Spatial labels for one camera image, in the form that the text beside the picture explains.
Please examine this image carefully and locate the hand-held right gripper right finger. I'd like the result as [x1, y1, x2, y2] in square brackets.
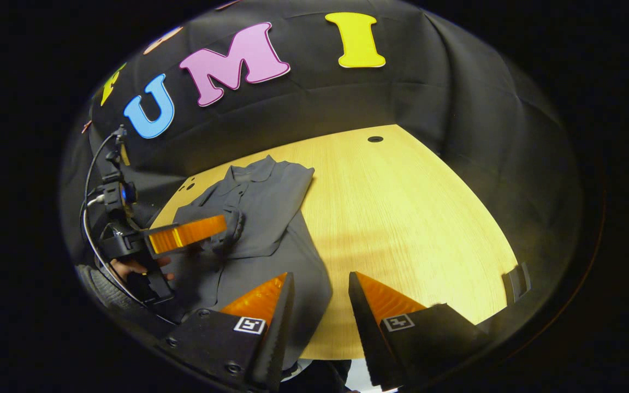
[348, 271, 492, 392]

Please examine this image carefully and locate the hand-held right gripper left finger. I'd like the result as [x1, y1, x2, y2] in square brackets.
[156, 272, 296, 393]

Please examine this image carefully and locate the grey button shirt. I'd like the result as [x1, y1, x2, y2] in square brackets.
[151, 156, 333, 372]

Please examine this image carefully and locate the black backdrop cloth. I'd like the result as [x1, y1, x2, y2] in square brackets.
[61, 0, 583, 339]

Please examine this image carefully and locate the black table edge bracket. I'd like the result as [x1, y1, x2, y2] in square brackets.
[503, 262, 532, 304]

